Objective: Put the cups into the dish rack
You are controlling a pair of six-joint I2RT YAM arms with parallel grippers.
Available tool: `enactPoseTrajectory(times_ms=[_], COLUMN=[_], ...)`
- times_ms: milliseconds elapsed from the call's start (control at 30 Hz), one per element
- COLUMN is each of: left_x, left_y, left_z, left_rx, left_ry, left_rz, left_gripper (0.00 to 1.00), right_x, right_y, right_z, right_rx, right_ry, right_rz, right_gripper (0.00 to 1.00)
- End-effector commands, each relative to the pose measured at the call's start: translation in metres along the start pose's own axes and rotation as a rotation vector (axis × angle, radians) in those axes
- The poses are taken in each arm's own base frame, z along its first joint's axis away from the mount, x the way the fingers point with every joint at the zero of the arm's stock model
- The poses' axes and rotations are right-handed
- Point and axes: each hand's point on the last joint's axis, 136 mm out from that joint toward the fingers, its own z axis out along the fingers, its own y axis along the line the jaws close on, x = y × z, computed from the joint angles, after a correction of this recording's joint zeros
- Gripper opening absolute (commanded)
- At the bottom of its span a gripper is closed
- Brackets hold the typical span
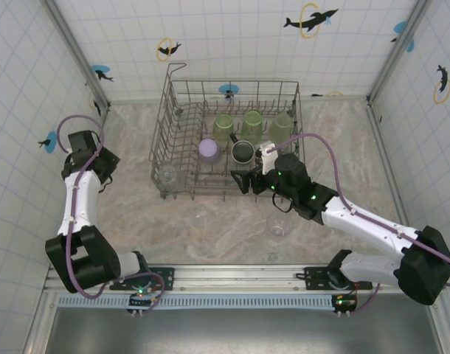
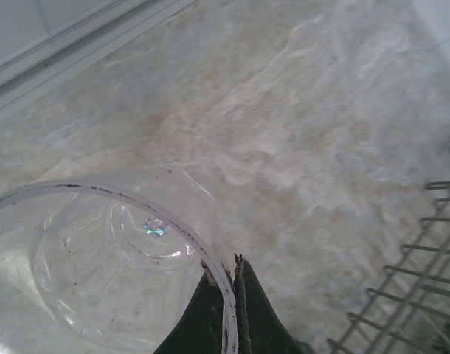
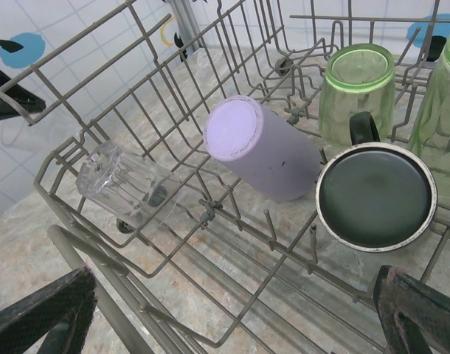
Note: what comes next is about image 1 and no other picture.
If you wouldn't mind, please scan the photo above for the black mug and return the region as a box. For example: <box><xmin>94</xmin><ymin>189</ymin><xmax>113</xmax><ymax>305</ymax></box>
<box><xmin>229</xmin><ymin>133</ymin><xmax>255</xmax><ymax>164</ymax></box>

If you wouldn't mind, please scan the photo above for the purple plastic cup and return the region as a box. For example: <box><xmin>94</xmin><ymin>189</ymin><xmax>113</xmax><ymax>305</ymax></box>
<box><xmin>198</xmin><ymin>138</ymin><xmax>223</xmax><ymax>166</ymax></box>

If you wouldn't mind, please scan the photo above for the pale frosted green cup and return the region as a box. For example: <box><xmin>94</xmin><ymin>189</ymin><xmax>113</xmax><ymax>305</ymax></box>
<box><xmin>268</xmin><ymin>111</ymin><xmax>294</xmax><ymax>143</ymax></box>

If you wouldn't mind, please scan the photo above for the short green plastic cup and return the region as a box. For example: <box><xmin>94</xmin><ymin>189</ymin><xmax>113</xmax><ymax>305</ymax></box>
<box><xmin>212</xmin><ymin>113</ymin><xmax>235</xmax><ymax>142</ymax></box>

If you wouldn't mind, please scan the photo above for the tall green plastic cup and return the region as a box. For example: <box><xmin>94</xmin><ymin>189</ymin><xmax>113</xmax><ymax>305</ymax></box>
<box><xmin>240</xmin><ymin>109</ymin><xmax>265</xmax><ymax>143</ymax></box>

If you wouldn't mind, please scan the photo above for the blue circle fish sticker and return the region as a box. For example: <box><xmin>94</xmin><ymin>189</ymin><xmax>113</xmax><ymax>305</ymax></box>
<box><xmin>218</xmin><ymin>83</ymin><xmax>240</xmax><ymax>100</ymax></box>

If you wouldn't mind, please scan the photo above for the blue circle shark sticker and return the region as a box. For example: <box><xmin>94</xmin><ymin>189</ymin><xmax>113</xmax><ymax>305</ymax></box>
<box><xmin>90</xmin><ymin>64</ymin><xmax>114</xmax><ymax>83</ymax></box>

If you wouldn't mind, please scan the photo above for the right controller board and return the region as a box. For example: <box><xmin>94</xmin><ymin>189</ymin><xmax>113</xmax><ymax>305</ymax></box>
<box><xmin>331</xmin><ymin>293</ymin><xmax>358</xmax><ymax>318</ymax></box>

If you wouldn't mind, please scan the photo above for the controller board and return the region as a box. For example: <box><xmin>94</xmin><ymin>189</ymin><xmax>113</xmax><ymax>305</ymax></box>
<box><xmin>331</xmin><ymin>293</ymin><xmax>358</xmax><ymax>318</ymax></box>
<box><xmin>127</xmin><ymin>285</ymin><xmax>163</xmax><ymax>318</ymax></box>

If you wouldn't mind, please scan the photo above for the left controller board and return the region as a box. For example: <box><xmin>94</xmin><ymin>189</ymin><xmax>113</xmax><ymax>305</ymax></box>
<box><xmin>127</xmin><ymin>285</ymin><xmax>163</xmax><ymax>318</ymax></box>

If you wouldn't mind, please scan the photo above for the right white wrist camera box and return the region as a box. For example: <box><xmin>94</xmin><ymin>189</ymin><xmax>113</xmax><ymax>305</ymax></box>
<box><xmin>255</xmin><ymin>142</ymin><xmax>277</xmax><ymax>174</ymax></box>

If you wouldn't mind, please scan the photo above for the grey wire dish rack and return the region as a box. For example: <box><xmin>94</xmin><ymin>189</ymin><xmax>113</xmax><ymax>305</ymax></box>
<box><xmin>148</xmin><ymin>62</ymin><xmax>309</xmax><ymax>204</ymax></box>

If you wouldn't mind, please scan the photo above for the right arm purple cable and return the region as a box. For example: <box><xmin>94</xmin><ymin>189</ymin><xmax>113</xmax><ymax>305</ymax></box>
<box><xmin>267</xmin><ymin>132</ymin><xmax>450</xmax><ymax>314</ymax></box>

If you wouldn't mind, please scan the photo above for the yellow ring fish sticker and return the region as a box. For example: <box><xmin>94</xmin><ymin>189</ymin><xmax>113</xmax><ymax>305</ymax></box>
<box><xmin>88</xmin><ymin>91</ymin><xmax>103</xmax><ymax>118</ymax></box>

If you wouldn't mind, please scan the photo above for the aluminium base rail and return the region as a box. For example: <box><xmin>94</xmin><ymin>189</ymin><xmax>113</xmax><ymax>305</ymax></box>
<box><xmin>44</xmin><ymin>263</ymin><xmax>447</xmax><ymax>294</ymax></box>

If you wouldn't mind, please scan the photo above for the aluminium side rail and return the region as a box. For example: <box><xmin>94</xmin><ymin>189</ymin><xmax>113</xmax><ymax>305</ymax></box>
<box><xmin>367</xmin><ymin>96</ymin><xmax>423</xmax><ymax>263</ymax></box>

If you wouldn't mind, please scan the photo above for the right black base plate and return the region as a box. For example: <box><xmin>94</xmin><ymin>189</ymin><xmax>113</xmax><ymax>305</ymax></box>
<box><xmin>295</xmin><ymin>265</ymin><xmax>373</xmax><ymax>291</ymax></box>

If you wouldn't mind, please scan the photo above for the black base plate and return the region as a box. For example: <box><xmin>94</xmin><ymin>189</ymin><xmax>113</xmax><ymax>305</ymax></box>
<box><xmin>295</xmin><ymin>265</ymin><xmax>373</xmax><ymax>291</ymax></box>
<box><xmin>109</xmin><ymin>265</ymin><xmax>176</xmax><ymax>291</ymax></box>

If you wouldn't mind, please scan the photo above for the white slotted cable duct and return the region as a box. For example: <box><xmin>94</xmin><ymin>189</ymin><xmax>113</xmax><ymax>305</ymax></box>
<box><xmin>57</xmin><ymin>294</ymin><xmax>339</xmax><ymax>309</ymax></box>

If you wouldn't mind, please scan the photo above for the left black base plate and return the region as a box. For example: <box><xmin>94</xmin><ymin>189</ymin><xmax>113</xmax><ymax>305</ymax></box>
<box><xmin>109</xmin><ymin>265</ymin><xmax>176</xmax><ymax>291</ymax></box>

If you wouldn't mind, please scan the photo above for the aluminium frame post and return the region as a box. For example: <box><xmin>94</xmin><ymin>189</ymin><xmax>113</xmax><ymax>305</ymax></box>
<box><xmin>43</xmin><ymin>0</ymin><xmax>112</xmax><ymax>114</ymax></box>
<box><xmin>367</xmin><ymin>0</ymin><xmax>432</xmax><ymax>103</ymax></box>

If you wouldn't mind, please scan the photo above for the small dolphin ring sticker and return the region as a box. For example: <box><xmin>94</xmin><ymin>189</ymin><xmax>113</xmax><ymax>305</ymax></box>
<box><xmin>156</xmin><ymin>36</ymin><xmax>183</xmax><ymax>62</ymax></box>

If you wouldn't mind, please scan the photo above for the large dolphin ring sticker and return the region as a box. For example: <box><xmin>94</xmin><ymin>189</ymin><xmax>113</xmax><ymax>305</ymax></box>
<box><xmin>300</xmin><ymin>1</ymin><xmax>339</xmax><ymax>40</ymax></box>

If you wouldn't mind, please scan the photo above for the seahorse yellow ring sticker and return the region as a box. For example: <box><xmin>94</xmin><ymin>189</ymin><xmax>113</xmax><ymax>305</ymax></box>
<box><xmin>432</xmin><ymin>64</ymin><xmax>450</xmax><ymax>105</ymax></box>

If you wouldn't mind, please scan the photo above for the blue patch wall sticker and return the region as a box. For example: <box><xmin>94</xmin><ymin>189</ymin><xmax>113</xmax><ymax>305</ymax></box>
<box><xmin>390</xmin><ymin>20</ymin><xmax>416</xmax><ymax>55</ymax></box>

